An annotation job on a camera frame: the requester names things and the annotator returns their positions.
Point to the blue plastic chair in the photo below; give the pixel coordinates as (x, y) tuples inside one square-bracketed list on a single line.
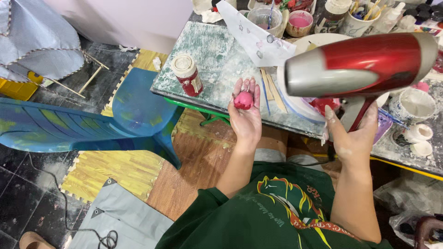
[(131, 103)]

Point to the beige shoe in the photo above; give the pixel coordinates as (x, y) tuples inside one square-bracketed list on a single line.
[(34, 241)]

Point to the clear squeeze bottle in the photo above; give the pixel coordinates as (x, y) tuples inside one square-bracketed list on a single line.
[(391, 17)]

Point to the crumpled white tissue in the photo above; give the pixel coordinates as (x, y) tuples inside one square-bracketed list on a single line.
[(128, 48), (211, 16), (157, 63)]

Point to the small white jar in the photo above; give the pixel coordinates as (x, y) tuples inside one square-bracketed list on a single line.
[(417, 133)]

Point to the green metal table frame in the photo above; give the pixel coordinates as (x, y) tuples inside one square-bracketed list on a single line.
[(207, 116)]

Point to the red clay piece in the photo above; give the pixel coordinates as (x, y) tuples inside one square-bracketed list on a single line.
[(323, 103)]

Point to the clear plastic bag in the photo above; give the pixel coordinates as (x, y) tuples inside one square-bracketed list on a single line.
[(408, 197)]

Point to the blue striped cloth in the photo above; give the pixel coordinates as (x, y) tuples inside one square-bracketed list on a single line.
[(34, 38)]

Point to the flat wooden stick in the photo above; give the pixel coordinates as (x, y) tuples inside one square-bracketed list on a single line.
[(277, 95), (266, 86)]

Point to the bowl of pink paint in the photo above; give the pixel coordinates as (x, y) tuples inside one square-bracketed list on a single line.
[(299, 23)]

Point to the purple plastic cup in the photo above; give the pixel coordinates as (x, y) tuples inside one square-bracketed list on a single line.
[(382, 128)]

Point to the thin wooden dowel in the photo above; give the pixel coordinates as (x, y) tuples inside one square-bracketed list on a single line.
[(97, 61), (65, 88), (90, 79)]

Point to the dark red stool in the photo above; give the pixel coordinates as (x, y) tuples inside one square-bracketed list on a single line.
[(429, 230)]

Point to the red and grey hair dryer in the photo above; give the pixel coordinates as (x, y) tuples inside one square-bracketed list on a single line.
[(363, 62)]

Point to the white stained paper sheet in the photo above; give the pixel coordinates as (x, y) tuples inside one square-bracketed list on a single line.
[(252, 36)]

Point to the white round turntable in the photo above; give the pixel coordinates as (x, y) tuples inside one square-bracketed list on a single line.
[(297, 103)]

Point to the tray of red items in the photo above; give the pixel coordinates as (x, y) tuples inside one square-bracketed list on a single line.
[(294, 4)]

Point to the small white lid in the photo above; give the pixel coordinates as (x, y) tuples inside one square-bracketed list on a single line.
[(421, 148)]

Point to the green dusty cutting mat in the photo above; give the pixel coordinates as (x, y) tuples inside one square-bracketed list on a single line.
[(193, 58)]

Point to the person's grey shorts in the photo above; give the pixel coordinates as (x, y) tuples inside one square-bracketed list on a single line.
[(273, 155)]

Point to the clear plastic cup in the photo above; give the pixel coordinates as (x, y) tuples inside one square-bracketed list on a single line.
[(264, 19)]

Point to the group of black lids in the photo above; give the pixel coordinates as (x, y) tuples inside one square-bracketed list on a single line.
[(424, 12)]

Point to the grey tarp with eyelets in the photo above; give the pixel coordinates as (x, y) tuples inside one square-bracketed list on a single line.
[(121, 218)]

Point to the person's green printed shirt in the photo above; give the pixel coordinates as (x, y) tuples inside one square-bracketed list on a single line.
[(263, 214)]

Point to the white cup of brushes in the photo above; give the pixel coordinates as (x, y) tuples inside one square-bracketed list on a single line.
[(358, 22)]

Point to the person's left hand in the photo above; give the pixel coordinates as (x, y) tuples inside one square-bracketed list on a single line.
[(246, 121)]

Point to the brown bottle white cap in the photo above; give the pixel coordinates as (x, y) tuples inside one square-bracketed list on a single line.
[(330, 17)]

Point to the pink clay ball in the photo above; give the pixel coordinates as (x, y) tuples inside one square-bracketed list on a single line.
[(244, 100)]

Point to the red paint bottle white cap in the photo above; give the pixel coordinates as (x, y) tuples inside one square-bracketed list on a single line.
[(188, 77)]

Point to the person's right hand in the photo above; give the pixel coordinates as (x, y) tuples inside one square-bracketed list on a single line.
[(353, 145)]

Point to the brown foam floor mat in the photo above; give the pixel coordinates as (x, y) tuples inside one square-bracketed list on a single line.
[(193, 162)]

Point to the white patterned ceramic cup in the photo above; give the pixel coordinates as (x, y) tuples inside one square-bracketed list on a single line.
[(413, 105)]

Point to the thin blue stick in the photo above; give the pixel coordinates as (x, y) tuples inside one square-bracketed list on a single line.
[(265, 96)]

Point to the yellow plastic crate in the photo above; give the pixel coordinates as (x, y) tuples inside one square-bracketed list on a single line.
[(19, 88)]

